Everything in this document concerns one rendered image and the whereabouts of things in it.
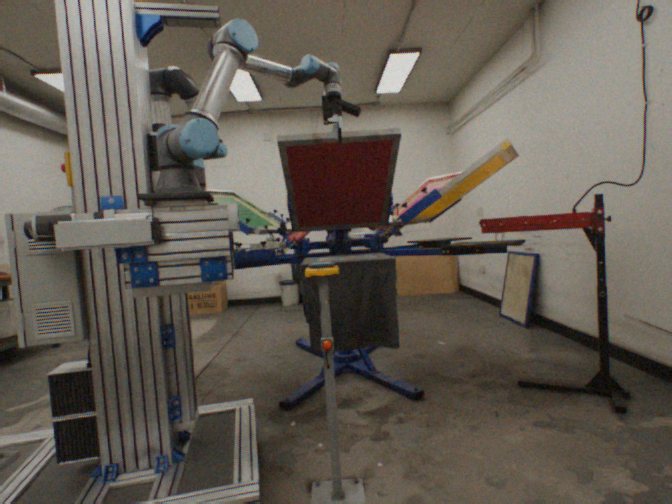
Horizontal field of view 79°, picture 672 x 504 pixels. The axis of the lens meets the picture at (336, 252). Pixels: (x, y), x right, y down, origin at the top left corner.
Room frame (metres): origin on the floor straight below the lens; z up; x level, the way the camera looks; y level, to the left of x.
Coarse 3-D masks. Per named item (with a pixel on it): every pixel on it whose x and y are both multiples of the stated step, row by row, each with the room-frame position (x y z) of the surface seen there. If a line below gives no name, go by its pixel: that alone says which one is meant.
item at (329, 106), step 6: (324, 96) 1.81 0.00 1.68; (330, 96) 1.81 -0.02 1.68; (336, 96) 1.81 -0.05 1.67; (324, 102) 1.83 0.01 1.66; (330, 102) 1.81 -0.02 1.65; (324, 108) 1.78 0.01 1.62; (330, 108) 1.78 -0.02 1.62; (336, 108) 1.78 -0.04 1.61; (324, 114) 1.77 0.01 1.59; (330, 114) 1.78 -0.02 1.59; (336, 114) 1.78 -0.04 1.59
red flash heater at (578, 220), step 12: (528, 216) 2.39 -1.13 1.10; (540, 216) 2.36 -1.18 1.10; (552, 216) 2.33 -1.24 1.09; (564, 216) 2.30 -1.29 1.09; (576, 216) 2.27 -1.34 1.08; (588, 216) 2.25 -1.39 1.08; (492, 228) 2.49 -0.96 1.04; (504, 228) 2.46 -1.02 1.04; (516, 228) 2.42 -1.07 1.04; (528, 228) 2.39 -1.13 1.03; (540, 228) 2.36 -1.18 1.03; (552, 228) 2.33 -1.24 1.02; (564, 228) 2.31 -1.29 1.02; (576, 228) 2.28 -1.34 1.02
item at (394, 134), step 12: (348, 132) 1.95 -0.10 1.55; (360, 132) 1.95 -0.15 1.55; (372, 132) 1.95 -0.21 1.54; (384, 132) 1.95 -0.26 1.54; (396, 132) 1.95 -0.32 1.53; (288, 144) 1.95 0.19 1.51; (300, 144) 1.96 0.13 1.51; (312, 144) 1.96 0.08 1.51; (396, 144) 2.00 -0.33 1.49; (396, 156) 2.08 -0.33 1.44; (288, 168) 2.09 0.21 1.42; (288, 180) 2.17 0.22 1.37; (288, 192) 2.26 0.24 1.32; (384, 204) 2.42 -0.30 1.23; (384, 216) 2.53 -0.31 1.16; (300, 228) 2.58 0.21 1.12; (312, 228) 2.59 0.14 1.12; (324, 228) 2.60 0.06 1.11
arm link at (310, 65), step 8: (312, 56) 1.74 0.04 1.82; (304, 64) 1.76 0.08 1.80; (312, 64) 1.74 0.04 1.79; (320, 64) 1.76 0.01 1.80; (304, 72) 1.78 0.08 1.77; (312, 72) 1.76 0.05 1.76; (320, 72) 1.78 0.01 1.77; (328, 72) 1.80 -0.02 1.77; (304, 80) 1.83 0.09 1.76; (320, 80) 1.82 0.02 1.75
